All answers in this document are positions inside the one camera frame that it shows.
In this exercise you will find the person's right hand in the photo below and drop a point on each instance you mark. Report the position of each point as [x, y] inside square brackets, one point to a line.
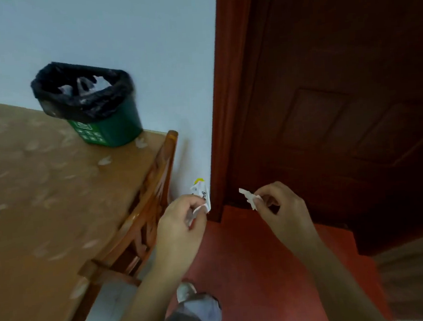
[292, 214]

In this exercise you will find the person's left hand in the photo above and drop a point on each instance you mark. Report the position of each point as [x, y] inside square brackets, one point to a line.
[173, 238]

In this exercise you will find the person's left thumb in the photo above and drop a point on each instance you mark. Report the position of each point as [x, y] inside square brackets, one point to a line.
[200, 218]

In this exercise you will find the person's right thumb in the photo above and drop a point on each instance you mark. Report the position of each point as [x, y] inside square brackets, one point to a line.
[262, 204]

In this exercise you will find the white torn wrapper piece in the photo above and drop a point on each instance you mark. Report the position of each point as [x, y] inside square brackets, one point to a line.
[249, 196]

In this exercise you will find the white printed packet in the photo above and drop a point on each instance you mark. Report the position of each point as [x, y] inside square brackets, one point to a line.
[201, 192]

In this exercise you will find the person's right forearm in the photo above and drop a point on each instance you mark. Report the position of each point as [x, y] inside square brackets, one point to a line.
[338, 284]

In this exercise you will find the person's left forearm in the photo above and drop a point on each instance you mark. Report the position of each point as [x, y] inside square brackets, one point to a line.
[150, 309]

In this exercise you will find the brown wooden chair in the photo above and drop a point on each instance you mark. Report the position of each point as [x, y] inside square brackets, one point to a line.
[146, 211]

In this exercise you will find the person's white shoe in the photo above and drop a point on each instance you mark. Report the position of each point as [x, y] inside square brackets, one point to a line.
[185, 291]

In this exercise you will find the person's grey trouser leg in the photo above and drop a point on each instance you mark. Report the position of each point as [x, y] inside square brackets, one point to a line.
[198, 318]

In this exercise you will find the green trash bin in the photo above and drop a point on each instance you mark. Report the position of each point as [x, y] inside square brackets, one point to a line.
[117, 125]

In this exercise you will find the dark red wooden door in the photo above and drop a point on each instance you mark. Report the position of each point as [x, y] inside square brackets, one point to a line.
[338, 101]

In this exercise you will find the black trash bag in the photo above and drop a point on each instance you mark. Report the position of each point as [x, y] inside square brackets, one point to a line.
[83, 104]

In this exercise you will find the white plastic trash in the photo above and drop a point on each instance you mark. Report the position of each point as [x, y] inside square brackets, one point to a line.
[96, 83]

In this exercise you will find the red wooden door frame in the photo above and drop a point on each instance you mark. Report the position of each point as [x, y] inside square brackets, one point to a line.
[231, 91]

